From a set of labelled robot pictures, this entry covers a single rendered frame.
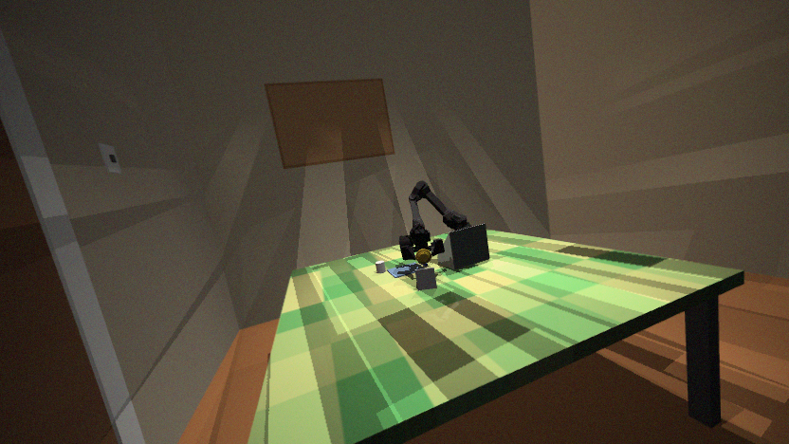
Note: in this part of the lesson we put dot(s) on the grey dish rack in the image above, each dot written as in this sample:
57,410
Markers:
425,278

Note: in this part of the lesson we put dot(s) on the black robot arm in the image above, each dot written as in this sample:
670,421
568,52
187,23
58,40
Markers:
418,233

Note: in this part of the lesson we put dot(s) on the yellow round plate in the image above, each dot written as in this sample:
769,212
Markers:
423,256

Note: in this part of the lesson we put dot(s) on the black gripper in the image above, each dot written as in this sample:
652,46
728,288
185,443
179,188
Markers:
436,247

